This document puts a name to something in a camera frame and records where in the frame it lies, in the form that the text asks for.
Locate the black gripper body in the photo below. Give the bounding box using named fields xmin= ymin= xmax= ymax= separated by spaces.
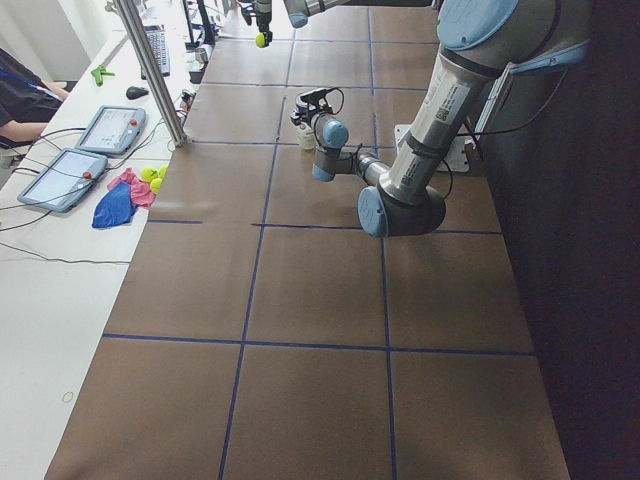
xmin=255 ymin=0 xmax=272 ymax=23
xmin=304 ymin=107 xmax=330 ymax=135

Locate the yellow tennis ball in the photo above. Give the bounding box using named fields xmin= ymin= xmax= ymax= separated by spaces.
xmin=255 ymin=33 xmax=270 ymax=49
xmin=140 ymin=167 xmax=159 ymax=183

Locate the clear tennis ball can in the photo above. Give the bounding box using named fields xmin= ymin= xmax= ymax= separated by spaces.
xmin=295 ymin=105 xmax=316 ymax=150

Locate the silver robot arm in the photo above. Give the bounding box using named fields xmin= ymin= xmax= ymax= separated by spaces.
xmin=252 ymin=0 xmax=346 ymax=48
xmin=291 ymin=0 xmax=593 ymax=238

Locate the yellow tennis ball on desk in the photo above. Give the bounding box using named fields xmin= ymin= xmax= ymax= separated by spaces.
xmin=140 ymin=167 xmax=159 ymax=183

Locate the metal cup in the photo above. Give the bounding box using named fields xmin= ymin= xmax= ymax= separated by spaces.
xmin=194 ymin=45 xmax=211 ymax=64

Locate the black keyboard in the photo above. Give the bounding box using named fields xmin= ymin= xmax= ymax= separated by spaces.
xmin=144 ymin=25 xmax=171 ymax=77

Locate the black computer mouse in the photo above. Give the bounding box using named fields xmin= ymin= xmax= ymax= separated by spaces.
xmin=125 ymin=86 xmax=149 ymax=100

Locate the green plastic clamp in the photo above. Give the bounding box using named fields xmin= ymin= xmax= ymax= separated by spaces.
xmin=91 ymin=65 xmax=114 ymax=87

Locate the upper teach pendant tablet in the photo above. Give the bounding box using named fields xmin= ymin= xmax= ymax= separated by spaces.
xmin=76 ymin=105 xmax=146 ymax=155

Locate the teach pendant tablet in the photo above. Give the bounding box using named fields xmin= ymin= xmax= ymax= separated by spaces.
xmin=76 ymin=105 xmax=146 ymax=155
xmin=17 ymin=148 xmax=108 ymax=213

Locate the lower teach pendant tablet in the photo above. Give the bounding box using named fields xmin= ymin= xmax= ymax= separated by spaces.
xmin=17 ymin=148 xmax=108 ymax=213

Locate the seated person in black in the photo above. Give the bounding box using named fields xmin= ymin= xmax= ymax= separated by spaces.
xmin=1 ymin=49 xmax=70 ymax=148

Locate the aluminium frame post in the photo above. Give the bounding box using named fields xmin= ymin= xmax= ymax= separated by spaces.
xmin=114 ymin=0 xmax=187 ymax=148

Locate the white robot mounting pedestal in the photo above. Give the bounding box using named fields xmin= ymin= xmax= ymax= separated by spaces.
xmin=394 ymin=59 xmax=501 ymax=173

